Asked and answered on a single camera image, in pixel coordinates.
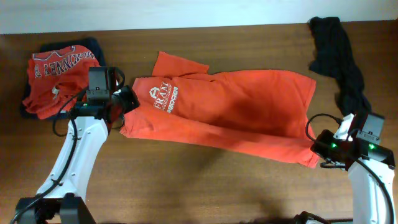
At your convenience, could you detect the orange FRAM t-shirt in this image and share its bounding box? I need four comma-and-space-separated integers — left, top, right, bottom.
121, 52, 319, 168

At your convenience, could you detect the black crumpled garment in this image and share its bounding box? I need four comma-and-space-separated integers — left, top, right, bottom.
308, 17, 372, 116

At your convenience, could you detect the red printed folded t-shirt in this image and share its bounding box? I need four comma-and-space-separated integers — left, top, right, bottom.
22, 44, 102, 120

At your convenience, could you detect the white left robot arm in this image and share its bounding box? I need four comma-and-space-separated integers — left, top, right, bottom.
11, 86, 139, 223

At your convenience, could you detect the navy folded garment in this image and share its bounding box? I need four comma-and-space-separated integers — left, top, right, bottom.
20, 37, 108, 121

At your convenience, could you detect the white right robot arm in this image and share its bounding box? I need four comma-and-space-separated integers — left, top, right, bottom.
308, 128, 397, 223

